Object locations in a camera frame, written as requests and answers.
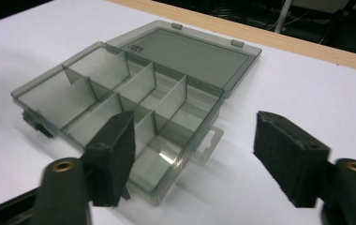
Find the grey translucent compartment box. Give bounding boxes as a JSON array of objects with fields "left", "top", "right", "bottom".
[{"left": 10, "top": 19, "right": 263, "bottom": 207}]

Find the white table cover sheet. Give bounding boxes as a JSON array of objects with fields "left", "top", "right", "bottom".
[{"left": 0, "top": 0, "right": 356, "bottom": 225}]

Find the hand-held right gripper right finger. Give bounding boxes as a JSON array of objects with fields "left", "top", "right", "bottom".
[{"left": 253, "top": 111, "right": 332, "bottom": 209}]

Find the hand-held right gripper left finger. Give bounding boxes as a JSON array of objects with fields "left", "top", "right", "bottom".
[{"left": 81, "top": 111, "right": 137, "bottom": 208}]

